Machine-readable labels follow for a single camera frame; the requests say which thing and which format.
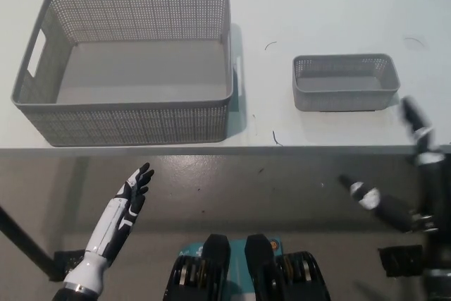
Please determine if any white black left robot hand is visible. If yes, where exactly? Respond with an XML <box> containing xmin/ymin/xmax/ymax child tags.
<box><xmin>62</xmin><ymin>162</ymin><xmax>156</xmax><ymax>295</ymax></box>

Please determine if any small grey perforated basket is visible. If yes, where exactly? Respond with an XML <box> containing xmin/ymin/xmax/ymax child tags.
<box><xmin>292</xmin><ymin>53</ymin><xmax>402</xmax><ymax>113</ymax></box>

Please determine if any black table leg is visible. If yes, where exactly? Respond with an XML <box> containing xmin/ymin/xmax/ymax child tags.
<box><xmin>0</xmin><ymin>203</ymin><xmax>61</xmax><ymax>282</ymax></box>

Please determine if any large grey perforated basket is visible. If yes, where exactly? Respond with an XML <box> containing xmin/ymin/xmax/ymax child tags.
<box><xmin>10</xmin><ymin>0</ymin><xmax>243</xmax><ymax>148</ymax></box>

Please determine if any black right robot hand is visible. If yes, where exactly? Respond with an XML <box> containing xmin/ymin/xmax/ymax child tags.
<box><xmin>337</xmin><ymin>95</ymin><xmax>451</xmax><ymax>235</ymax></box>

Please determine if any black floor pad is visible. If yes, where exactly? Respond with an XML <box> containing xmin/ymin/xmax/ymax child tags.
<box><xmin>378</xmin><ymin>244</ymin><xmax>424</xmax><ymax>278</ymax></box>
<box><xmin>52</xmin><ymin>249</ymin><xmax>88</xmax><ymax>283</ymax></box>

